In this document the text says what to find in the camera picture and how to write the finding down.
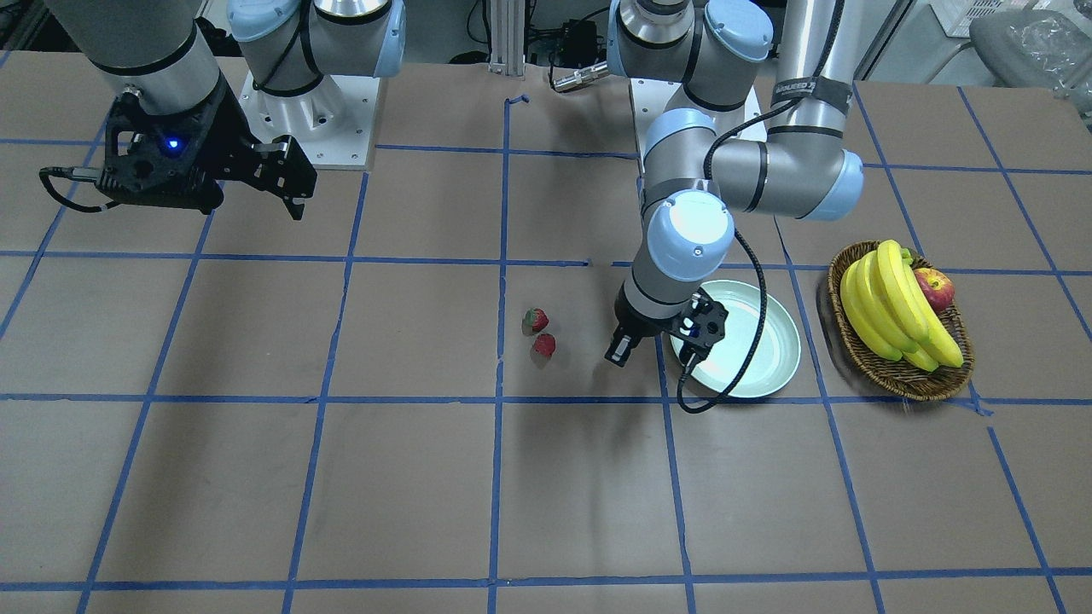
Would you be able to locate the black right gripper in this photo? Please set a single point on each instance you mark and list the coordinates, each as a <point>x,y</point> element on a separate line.
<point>229,133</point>

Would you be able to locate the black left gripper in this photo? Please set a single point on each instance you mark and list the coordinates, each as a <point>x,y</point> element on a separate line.
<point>636,322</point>

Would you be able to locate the red strawberry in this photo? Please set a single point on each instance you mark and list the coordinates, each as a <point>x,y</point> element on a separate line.
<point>535,320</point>
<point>544,344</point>

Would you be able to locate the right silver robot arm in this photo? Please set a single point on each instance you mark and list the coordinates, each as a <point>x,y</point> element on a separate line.
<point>158,47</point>

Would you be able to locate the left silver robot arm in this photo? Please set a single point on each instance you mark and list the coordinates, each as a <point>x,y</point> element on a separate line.
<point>696,171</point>

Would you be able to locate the pale green plate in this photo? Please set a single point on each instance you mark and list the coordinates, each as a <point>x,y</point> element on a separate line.
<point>777,355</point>

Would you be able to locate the yellow banana bunch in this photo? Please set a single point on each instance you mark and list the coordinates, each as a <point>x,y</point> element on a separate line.
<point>884,305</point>

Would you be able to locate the woven wicker basket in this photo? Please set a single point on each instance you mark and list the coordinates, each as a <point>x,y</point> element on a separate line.
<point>858,364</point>

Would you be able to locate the red yellow apple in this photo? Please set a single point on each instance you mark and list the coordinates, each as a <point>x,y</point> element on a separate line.
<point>938,289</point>

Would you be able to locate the aluminium frame post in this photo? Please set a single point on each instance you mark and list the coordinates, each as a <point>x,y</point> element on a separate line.
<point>507,37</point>

